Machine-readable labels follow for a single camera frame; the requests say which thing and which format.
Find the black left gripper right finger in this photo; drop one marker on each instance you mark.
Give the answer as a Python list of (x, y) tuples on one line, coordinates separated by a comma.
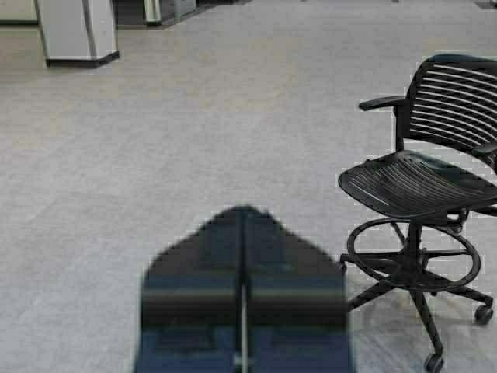
[(297, 318)]

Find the white square pillar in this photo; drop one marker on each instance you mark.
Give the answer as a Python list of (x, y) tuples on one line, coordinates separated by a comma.
[(77, 33)]

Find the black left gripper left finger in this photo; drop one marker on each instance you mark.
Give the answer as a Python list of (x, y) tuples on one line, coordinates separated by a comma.
[(189, 301)]

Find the black slatted office stool chair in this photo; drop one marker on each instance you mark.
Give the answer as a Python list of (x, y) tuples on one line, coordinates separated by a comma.
[(423, 202)]

